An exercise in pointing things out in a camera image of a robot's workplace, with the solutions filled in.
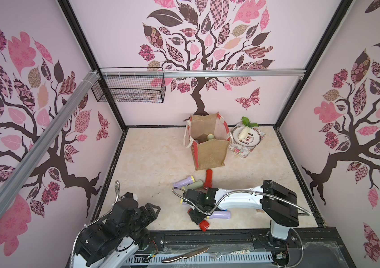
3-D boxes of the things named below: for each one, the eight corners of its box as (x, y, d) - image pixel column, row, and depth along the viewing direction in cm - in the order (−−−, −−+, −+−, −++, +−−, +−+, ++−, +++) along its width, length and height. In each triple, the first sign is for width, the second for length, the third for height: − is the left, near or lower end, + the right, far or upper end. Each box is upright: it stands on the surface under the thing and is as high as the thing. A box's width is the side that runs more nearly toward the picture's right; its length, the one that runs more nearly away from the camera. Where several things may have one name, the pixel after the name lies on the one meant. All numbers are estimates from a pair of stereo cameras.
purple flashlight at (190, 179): (175, 191, 90) (175, 188, 88) (173, 185, 93) (172, 182, 90) (195, 183, 94) (195, 180, 91) (192, 177, 96) (192, 174, 93)
